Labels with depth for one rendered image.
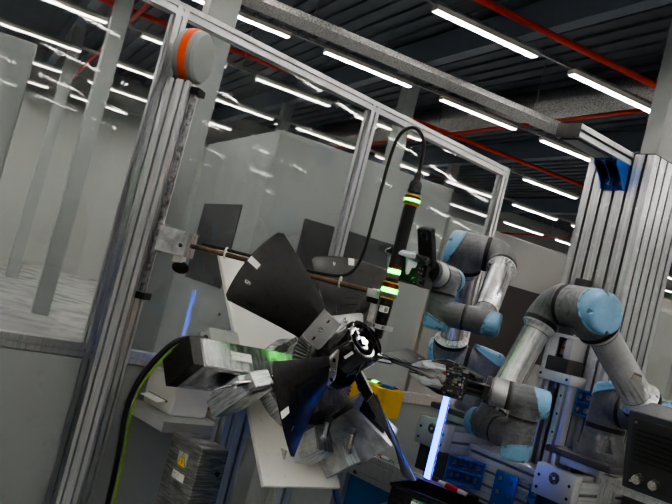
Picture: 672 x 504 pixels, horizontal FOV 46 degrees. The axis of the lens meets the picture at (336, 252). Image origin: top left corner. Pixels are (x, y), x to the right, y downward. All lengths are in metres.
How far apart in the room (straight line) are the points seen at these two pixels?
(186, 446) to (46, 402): 0.45
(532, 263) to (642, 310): 3.66
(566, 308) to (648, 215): 0.73
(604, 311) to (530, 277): 4.33
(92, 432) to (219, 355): 0.58
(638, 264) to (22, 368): 1.94
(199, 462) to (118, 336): 0.42
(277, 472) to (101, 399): 0.58
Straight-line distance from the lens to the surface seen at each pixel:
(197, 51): 2.33
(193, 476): 2.20
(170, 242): 2.25
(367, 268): 2.26
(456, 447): 2.74
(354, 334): 1.99
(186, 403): 2.39
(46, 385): 2.42
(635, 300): 2.82
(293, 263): 1.98
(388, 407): 2.52
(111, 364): 2.30
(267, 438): 2.04
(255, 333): 2.18
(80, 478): 2.37
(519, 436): 2.09
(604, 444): 2.52
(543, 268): 6.55
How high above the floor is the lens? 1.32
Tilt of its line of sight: 3 degrees up
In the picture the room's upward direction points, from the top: 14 degrees clockwise
